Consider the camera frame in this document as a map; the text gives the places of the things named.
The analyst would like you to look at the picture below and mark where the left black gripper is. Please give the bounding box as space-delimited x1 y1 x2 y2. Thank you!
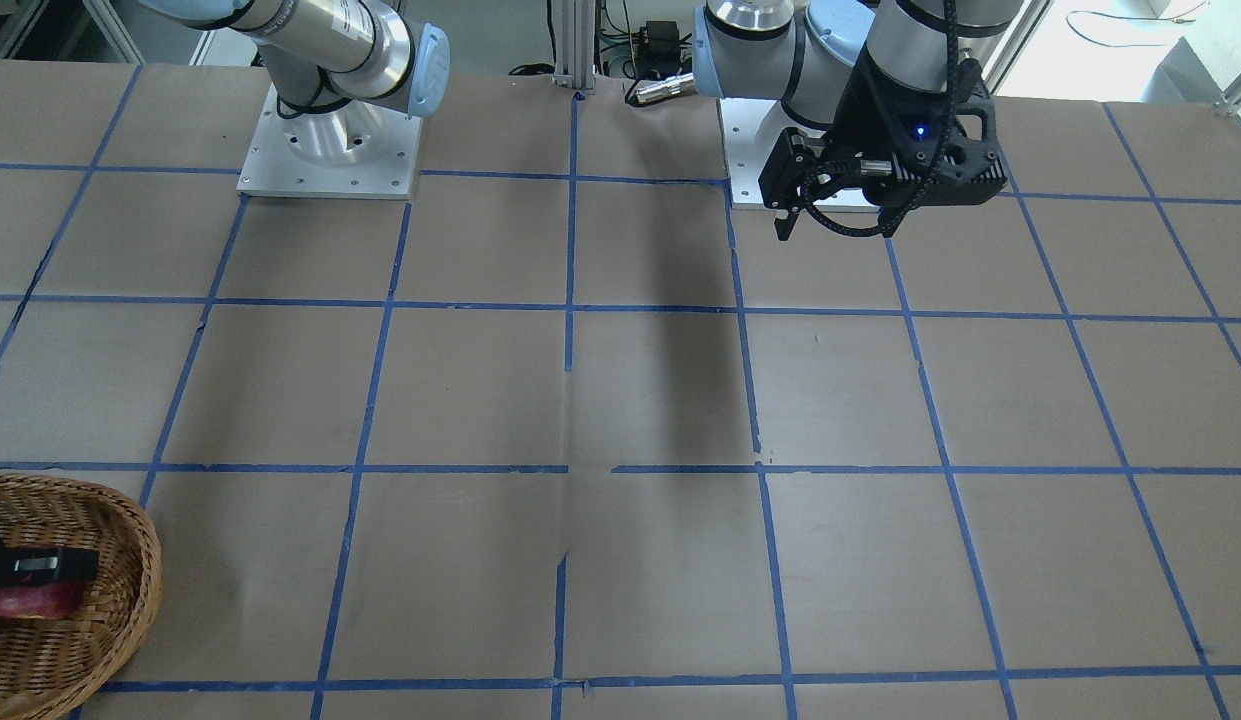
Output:
758 60 1008 242

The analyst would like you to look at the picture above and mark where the wicker basket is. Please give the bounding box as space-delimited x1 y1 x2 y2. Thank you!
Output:
0 470 163 719

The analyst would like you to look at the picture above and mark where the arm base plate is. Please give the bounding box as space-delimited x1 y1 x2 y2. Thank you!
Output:
719 97 825 211
236 87 424 201

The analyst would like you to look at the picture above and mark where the black power adapter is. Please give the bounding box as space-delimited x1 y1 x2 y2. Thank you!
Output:
633 20 681 78

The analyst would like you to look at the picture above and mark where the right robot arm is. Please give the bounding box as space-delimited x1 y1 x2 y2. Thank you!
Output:
150 1 450 199

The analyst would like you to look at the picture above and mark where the red yellow apple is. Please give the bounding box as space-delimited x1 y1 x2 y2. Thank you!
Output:
0 580 86 621

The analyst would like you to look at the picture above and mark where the aluminium frame post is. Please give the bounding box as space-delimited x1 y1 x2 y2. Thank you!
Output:
549 1 598 96

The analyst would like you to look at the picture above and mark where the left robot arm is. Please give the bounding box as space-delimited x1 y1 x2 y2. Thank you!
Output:
690 1 1021 241

